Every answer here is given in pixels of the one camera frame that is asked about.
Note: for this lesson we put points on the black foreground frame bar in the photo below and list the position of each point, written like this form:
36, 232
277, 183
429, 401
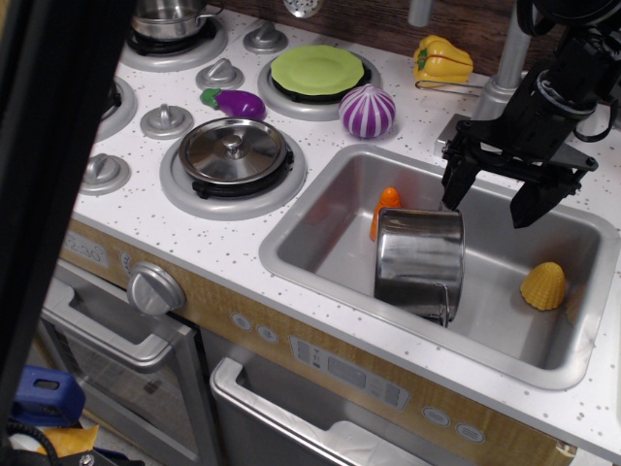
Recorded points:
58, 60

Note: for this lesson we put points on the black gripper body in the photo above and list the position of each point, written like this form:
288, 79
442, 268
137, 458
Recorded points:
527, 142

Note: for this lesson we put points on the green plastic plate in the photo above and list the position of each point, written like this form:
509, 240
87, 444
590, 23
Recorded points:
317, 70

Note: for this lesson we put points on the stove burner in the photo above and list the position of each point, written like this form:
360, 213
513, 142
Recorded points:
309, 108
177, 187
144, 55

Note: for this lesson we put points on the steel pot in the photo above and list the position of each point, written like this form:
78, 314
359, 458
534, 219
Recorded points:
420, 262
172, 20

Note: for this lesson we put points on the back left stove burner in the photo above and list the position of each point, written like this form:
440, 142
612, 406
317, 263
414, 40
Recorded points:
144, 55

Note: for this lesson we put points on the silver faucet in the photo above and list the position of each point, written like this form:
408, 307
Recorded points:
499, 88

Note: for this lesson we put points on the silver stove knob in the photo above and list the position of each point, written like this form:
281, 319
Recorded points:
166, 122
222, 74
104, 174
266, 39

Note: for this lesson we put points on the steel pot lid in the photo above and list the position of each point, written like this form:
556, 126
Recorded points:
232, 150

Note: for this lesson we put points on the dishwasher door with handle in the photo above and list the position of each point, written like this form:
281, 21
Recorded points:
271, 417

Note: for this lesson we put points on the oven door with handle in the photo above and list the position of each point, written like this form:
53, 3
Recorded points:
143, 376

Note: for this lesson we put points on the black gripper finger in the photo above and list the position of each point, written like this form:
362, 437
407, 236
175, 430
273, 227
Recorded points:
534, 200
459, 176

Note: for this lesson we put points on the purple toy eggplant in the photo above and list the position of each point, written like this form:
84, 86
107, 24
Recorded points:
234, 103

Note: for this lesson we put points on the yellow toy bell pepper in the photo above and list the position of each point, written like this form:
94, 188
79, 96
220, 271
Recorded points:
437, 61

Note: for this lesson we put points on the silver oven dial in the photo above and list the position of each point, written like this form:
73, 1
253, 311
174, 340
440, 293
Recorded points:
152, 291

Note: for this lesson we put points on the front right stove burner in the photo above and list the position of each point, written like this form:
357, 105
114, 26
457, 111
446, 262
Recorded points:
177, 187

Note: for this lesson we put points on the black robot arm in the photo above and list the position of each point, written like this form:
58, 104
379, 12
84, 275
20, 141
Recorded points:
586, 64

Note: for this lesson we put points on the silver sink basin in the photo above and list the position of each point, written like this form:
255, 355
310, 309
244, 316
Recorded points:
323, 243

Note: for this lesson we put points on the blue clamp tool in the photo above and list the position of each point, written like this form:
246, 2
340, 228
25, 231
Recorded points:
48, 398

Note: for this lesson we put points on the front left coil burner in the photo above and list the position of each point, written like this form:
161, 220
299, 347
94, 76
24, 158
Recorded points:
121, 107

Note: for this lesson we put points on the perforated steel ladle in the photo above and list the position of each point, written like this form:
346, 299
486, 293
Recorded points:
303, 9

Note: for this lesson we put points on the purple striped toy onion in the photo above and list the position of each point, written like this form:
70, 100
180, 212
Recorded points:
367, 112

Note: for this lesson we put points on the orange toy carrot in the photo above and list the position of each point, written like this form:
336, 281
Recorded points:
389, 198

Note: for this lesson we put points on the back right stove burner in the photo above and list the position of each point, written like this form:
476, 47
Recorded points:
309, 108

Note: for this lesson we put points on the yellow toy corn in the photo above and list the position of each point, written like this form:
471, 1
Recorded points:
544, 288

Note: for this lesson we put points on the yellow cloth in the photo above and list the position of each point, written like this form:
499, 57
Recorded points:
68, 441

